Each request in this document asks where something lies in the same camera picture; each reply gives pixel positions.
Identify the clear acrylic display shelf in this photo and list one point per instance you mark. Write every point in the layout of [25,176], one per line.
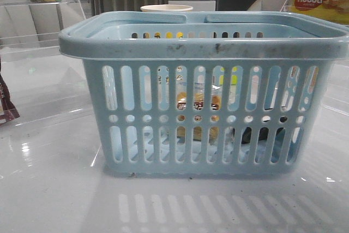
[46,87]

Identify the packaged bread slice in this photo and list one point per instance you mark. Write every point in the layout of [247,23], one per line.
[198,105]

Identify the yellow popcorn paper cup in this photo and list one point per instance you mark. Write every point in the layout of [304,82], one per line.
[166,8]

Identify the light blue plastic basket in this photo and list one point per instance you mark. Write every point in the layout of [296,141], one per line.
[134,62]

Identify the grey armchair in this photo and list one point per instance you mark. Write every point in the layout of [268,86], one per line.
[268,5]

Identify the clear acrylic right shelf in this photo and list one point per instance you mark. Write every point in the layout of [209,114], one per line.
[287,5]

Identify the red biscuit snack packet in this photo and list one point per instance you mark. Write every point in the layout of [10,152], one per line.
[8,109]

